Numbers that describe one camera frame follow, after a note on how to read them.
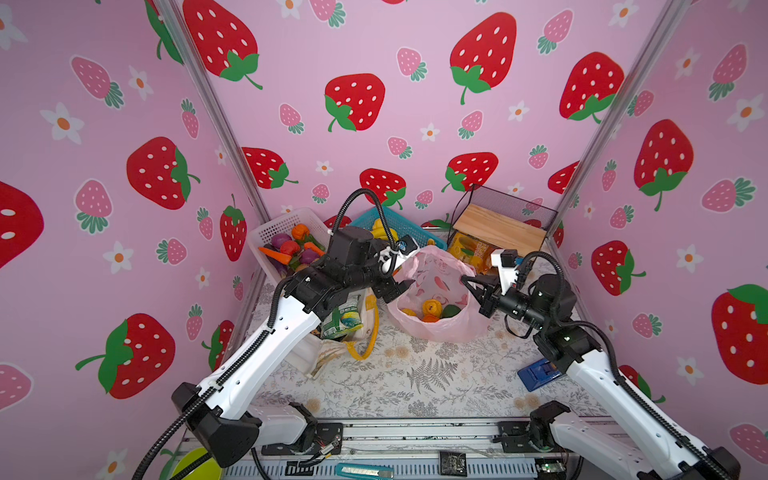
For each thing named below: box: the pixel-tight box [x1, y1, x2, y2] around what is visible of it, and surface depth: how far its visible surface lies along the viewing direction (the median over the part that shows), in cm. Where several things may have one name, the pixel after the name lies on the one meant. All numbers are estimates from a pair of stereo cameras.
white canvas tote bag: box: [284, 289, 380, 378], surface depth 80 cm
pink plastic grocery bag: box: [387, 245, 491, 343], surface depth 83 cm
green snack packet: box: [322, 305, 364, 339], surface depth 83 cm
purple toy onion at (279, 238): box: [271, 233, 292, 249], surface depth 113 cm
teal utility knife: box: [335, 463, 395, 479], surface depth 71 cm
